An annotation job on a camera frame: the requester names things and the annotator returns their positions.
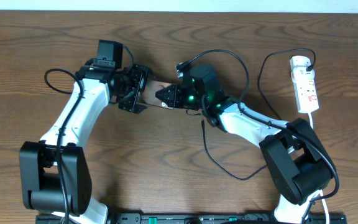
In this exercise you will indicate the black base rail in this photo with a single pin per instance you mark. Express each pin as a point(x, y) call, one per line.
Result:
point(127, 218)

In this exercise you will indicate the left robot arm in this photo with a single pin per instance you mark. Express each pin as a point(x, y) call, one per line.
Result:
point(54, 173)

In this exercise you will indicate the white power strip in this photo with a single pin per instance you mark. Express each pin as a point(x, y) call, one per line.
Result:
point(305, 90)

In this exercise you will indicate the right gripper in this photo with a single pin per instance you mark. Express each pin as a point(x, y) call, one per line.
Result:
point(173, 101)

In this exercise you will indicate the white charger adapter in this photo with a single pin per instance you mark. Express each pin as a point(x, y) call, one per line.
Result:
point(299, 61)

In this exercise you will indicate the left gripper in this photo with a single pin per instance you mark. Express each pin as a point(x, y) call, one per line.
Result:
point(141, 73)

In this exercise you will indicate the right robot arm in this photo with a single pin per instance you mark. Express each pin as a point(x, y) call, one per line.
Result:
point(297, 161)

